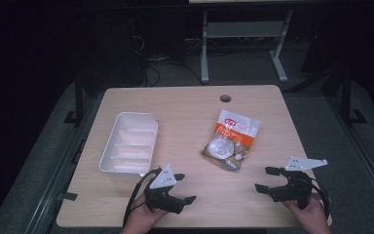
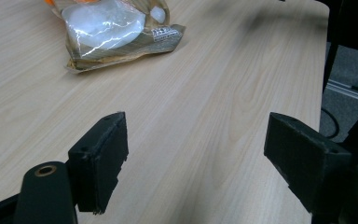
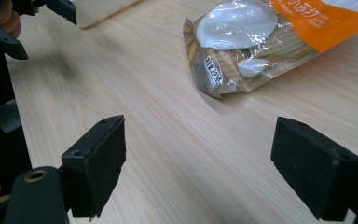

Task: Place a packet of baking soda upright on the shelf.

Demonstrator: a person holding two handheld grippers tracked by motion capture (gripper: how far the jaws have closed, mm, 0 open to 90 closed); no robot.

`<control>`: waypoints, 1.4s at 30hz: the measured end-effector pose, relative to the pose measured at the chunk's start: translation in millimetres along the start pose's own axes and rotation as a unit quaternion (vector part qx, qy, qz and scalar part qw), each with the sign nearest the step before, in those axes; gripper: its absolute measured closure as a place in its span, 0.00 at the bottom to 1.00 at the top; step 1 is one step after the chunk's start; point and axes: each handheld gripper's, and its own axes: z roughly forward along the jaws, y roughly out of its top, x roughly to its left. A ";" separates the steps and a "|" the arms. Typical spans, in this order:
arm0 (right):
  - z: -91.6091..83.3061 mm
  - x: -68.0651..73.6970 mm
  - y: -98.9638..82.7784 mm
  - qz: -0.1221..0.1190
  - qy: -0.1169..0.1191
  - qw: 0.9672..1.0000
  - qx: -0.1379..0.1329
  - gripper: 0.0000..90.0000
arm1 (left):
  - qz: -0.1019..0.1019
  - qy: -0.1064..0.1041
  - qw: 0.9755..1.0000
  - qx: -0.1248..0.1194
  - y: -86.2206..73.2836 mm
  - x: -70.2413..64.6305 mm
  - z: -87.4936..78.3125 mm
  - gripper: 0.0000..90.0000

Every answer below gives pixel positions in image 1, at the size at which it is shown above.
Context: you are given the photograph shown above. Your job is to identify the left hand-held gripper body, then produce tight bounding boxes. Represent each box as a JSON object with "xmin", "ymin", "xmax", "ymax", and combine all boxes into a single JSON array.
[{"xmin": 143, "ymin": 163, "xmax": 185, "ymax": 215}]

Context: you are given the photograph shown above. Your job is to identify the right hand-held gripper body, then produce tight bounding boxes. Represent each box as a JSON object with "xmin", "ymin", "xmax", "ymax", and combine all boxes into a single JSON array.
[{"xmin": 268, "ymin": 156, "xmax": 328, "ymax": 210}]

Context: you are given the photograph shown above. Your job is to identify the orange and white snack packet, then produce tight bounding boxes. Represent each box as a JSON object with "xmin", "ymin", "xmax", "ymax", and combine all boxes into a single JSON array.
[{"xmin": 200, "ymin": 108, "xmax": 262, "ymax": 173}]

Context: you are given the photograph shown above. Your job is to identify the white plastic storage tray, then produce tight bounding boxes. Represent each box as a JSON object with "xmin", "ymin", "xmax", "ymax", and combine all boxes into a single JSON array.
[{"xmin": 98, "ymin": 111, "xmax": 160, "ymax": 176}]

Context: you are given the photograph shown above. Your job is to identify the person's left hand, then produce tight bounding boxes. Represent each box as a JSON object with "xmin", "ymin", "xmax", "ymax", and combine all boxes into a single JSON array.
[{"xmin": 121, "ymin": 193, "xmax": 170, "ymax": 234}]

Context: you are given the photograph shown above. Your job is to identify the person's right hand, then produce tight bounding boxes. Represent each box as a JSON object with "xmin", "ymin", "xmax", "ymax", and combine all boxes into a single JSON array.
[{"xmin": 281, "ymin": 194, "xmax": 333, "ymax": 234}]

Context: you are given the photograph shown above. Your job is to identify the black metal stand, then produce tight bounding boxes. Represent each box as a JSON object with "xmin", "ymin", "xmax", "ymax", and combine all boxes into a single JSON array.
[
  {"xmin": 339, "ymin": 66, "xmax": 368, "ymax": 127},
  {"xmin": 62, "ymin": 73, "xmax": 86, "ymax": 128}
]

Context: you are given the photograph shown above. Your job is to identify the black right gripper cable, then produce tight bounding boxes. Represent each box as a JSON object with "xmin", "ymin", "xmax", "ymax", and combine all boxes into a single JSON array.
[{"xmin": 311, "ymin": 177, "xmax": 331, "ymax": 219}]

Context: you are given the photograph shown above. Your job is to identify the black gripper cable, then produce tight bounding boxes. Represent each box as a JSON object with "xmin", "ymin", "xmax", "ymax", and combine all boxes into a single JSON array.
[
  {"xmin": 122, "ymin": 168, "xmax": 163, "ymax": 228},
  {"xmin": 311, "ymin": 177, "xmax": 331, "ymax": 219}
]

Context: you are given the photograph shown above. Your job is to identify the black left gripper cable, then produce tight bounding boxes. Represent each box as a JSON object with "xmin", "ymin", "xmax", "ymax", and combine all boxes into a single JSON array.
[{"xmin": 122, "ymin": 168, "xmax": 163, "ymax": 228}]

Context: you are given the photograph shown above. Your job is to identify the black table edge bracket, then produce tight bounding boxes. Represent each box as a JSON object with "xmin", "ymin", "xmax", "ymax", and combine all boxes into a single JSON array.
[{"xmin": 57, "ymin": 191, "xmax": 79, "ymax": 202}]

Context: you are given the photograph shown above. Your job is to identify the black floor cables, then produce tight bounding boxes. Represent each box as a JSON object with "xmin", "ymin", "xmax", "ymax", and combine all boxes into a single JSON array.
[{"xmin": 141, "ymin": 59, "xmax": 206, "ymax": 88}]

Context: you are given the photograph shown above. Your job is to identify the white metal desk frame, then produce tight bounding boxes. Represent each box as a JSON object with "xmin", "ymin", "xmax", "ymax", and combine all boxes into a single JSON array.
[{"xmin": 200, "ymin": 9, "xmax": 295, "ymax": 85}]

